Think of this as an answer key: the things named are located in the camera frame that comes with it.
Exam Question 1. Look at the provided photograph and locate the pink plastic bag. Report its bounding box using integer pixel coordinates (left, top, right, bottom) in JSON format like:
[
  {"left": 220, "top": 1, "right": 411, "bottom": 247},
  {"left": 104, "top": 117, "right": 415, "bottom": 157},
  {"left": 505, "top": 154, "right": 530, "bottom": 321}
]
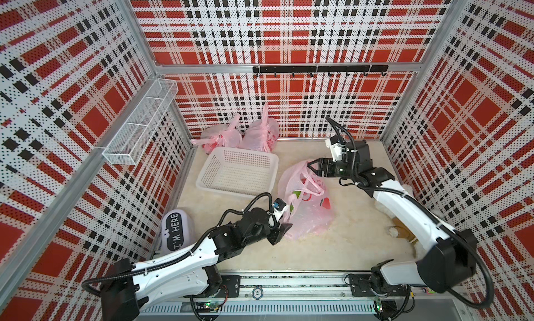
[
  {"left": 239, "top": 103, "right": 280, "bottom": 153},
  {"left": 278, "top": 160, "right": 336, "bottom": 240},
  {"left": 191, "top": 114, "right": 242, "bottom": 155}
]

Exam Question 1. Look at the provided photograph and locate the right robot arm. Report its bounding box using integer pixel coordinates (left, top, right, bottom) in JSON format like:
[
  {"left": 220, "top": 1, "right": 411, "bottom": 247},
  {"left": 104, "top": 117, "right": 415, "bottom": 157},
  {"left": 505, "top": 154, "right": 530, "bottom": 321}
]
[{"left": 307, "top": 136, "right": 495, "bottom": 309}]

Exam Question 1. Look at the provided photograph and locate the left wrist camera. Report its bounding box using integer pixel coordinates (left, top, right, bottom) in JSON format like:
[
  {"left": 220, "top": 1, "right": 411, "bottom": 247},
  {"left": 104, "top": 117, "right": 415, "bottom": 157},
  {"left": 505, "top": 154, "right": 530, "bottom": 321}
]
[{"left": 271, "top": 198, "right": 289, "bottom": 225}]

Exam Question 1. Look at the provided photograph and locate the white wire wall shelf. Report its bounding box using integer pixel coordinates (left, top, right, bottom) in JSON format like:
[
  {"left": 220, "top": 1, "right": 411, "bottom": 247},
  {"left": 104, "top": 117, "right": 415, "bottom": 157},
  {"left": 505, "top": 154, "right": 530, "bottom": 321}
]
[{"left": 103, "top": 78, "right": 178, "bottom": 165}]

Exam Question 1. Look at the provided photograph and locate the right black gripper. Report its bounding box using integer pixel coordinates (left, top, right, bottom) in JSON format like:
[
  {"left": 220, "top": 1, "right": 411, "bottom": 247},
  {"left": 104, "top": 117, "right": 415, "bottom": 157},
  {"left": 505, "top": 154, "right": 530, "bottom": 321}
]
[{"left": 306, "top": 159, "right": 355, "bottom": 181}]

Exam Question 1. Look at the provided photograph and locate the white plastic basket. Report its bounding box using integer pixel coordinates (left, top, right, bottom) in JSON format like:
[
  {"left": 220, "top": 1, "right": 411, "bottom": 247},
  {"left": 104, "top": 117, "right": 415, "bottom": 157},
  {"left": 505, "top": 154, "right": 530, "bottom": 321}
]
[{"left": 196, "top": 147, "right": 279, "bottom": 199}]

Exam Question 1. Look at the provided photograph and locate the white plush teddy bear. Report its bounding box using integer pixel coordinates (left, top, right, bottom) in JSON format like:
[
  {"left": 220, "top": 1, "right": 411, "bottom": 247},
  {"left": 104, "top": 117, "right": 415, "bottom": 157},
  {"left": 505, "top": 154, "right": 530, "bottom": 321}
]
[{"left": 372, "top": 180, "right": 431, "bottom": 258}]

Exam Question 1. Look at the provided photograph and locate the black hook rail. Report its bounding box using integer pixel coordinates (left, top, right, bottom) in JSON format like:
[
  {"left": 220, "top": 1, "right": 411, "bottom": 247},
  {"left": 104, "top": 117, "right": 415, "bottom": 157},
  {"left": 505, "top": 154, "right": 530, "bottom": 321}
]
[{"left": 252, "top": 65, "right": 389, "bottom": 75}]

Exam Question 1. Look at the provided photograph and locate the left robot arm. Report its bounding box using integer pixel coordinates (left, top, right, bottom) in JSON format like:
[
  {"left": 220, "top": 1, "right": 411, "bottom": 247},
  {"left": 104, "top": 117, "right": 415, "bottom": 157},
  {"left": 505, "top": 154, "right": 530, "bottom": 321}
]
[{"left": 81, "top": 208, "right": 292, "bottom": 320}]

